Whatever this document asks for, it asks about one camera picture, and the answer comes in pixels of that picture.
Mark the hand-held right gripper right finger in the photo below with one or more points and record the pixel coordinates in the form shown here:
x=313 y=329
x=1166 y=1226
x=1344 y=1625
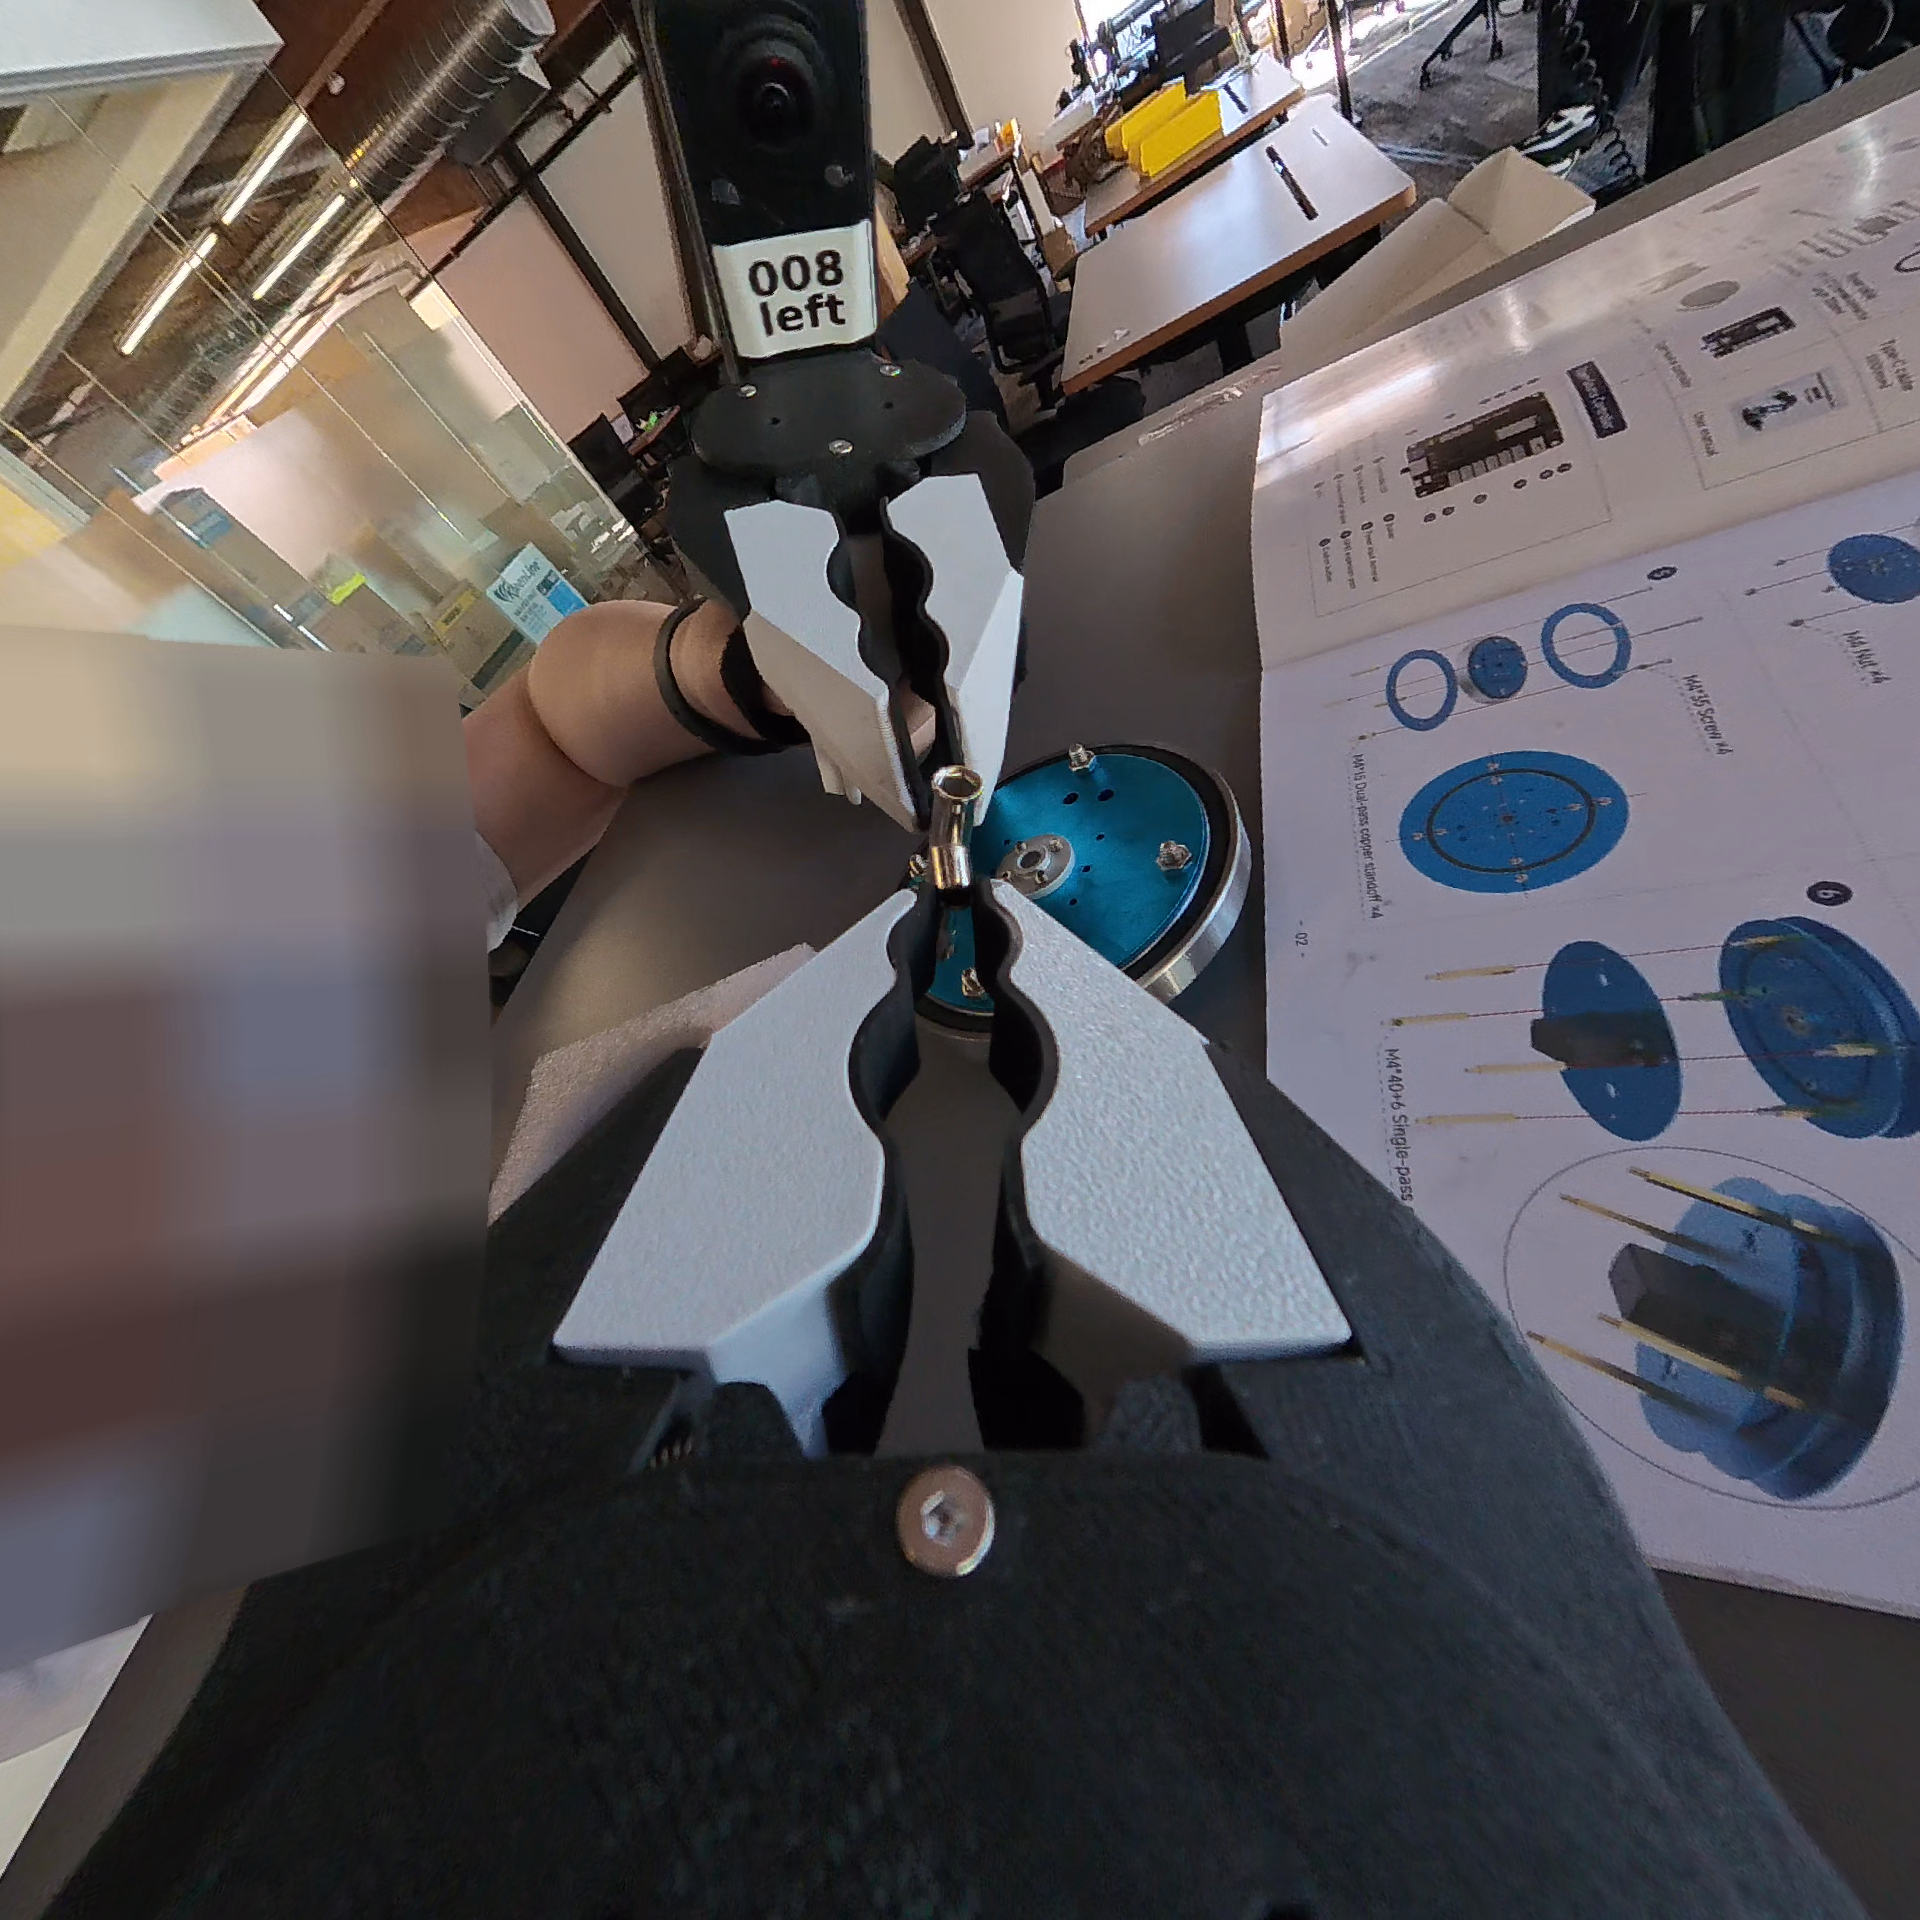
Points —
x=1171 y=1199

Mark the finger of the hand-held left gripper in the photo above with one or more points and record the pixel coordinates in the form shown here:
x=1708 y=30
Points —
x=787 y=602
x=966 y=602

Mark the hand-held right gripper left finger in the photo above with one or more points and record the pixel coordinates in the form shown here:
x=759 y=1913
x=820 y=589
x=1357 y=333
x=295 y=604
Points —
x=720 y=1199

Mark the small silver standoff screw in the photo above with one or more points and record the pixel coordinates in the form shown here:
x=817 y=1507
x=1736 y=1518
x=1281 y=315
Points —
x=950 y=840

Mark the blue round metal turntable disc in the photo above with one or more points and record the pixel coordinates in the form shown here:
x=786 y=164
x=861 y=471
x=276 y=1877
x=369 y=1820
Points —
x=1109 y=900

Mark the person's left forearm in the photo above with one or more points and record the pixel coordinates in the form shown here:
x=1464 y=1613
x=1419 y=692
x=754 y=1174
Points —
x=518 y=812

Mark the person's left hand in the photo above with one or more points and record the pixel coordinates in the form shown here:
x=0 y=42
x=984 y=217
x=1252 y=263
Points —
x=600 y=691

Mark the black office chair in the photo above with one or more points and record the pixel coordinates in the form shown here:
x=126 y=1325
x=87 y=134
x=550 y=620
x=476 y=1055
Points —
x=998 y=286

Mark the blue white sign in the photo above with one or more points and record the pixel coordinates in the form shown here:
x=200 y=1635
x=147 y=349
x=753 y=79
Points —
x=540 y=596

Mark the wooden-edged office table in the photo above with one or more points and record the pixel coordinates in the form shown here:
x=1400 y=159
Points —
x=1230 y=256

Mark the yellow storage bin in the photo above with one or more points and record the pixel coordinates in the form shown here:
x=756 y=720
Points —
x=1144 y=121
x=1193 y=136

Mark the open instruction booklet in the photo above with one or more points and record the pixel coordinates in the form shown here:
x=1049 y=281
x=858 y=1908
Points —
x=1576 y=975

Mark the cluttered office table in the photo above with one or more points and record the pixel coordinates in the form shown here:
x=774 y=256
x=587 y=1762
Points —
x=1199 y=91

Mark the open cardboard box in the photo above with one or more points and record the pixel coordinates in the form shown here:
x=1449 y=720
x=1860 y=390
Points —
x=1464 y=239

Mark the white foam packing frame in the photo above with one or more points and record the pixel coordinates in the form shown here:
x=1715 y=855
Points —
x=630 y=1036

